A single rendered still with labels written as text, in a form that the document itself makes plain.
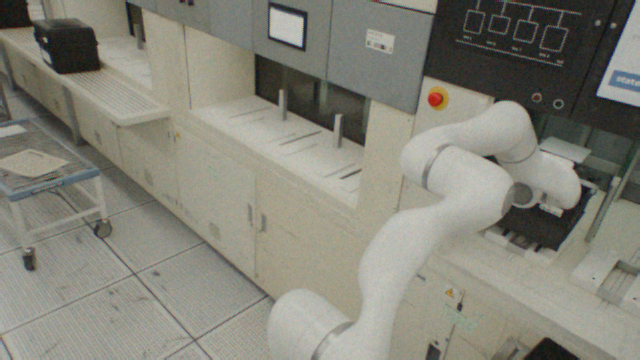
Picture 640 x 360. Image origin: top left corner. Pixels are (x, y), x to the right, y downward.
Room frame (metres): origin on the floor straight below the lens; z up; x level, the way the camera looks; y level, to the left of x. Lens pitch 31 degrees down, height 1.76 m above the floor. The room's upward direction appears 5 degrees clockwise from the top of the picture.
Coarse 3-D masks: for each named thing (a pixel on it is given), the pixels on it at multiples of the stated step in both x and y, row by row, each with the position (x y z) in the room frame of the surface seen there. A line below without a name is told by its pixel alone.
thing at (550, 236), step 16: (544, 144) 1.27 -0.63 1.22; (560, 144) 1.28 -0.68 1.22; (576, 160) 1.19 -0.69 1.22; (592, 192) 1.18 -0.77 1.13; (512, 208) 1.22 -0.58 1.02; (528, 208) 1.19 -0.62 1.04; (544, 208) 1.16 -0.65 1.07; (560, 208) 1.14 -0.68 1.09; (576, 208) 1.12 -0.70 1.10; (512, 224) 1.21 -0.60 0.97; (528, 224) 1.18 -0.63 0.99; (544, 224) 1.16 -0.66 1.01; (560, 224) 1.13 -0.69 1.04; (544, 240) 1.15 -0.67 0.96; (560, 240) 1.12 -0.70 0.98
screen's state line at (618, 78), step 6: (618, 72) 0.97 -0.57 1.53; (624, 72) 0.96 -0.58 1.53; (612, 78) 0.97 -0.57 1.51; (618, 78) 0.96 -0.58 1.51; (624, 78) 0.96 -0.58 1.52; (630, 78) 0.95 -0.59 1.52; (636, 78) 0.95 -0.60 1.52; (612, 84) 0.97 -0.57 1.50; (618, 84) 0.96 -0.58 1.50; (624, 84) 0.96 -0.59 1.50; (630, 84) 0.95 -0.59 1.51; (636, 84) 0.94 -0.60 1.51; (636, 90) 0.94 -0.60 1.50
